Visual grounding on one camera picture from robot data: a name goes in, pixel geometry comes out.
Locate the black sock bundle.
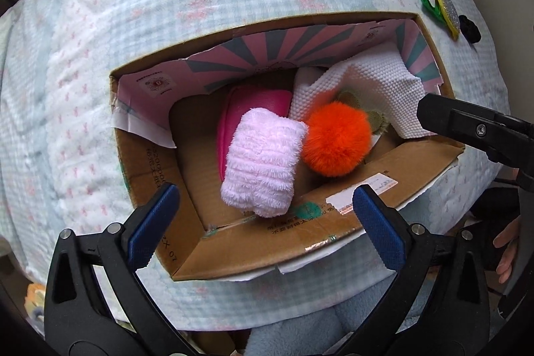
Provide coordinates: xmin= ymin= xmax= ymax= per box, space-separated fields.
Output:
xmin=459 ymin=14 xmax=482 ymax=44

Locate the silver glitter yellow scrubber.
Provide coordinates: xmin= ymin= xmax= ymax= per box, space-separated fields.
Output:
xmin=436 ymin=0 xmax=461 ymax=41

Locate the person's right hand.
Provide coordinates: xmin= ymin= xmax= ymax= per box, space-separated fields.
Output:
xmin=493 ymin=217 xmax=521 ymax=284

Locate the green felt leaf piece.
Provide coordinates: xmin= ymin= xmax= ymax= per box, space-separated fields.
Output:
xmin=335 ymin=88 xmax=389 ymax=135

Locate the white textured cloth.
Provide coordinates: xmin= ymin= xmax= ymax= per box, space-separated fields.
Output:
xmin=289 ymin=41 xmax=432 ymax=139

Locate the orange fluffy pom-pom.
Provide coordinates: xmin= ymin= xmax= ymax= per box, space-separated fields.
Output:
xmin=301 ymin=101 xmax=372 ymax=177

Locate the pink fluffy rolled towel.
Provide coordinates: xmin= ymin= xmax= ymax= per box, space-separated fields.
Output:
xmin=221 ymin=107 xmax=308 ymax=219

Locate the open cardboard box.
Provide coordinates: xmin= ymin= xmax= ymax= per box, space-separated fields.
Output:
xmin=110 ymin=13 xmax=463 ymax=281

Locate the light blue checked bed quilt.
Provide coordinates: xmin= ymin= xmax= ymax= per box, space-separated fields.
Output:
xmin=0 ymin=0 xmax=512 ymax=334

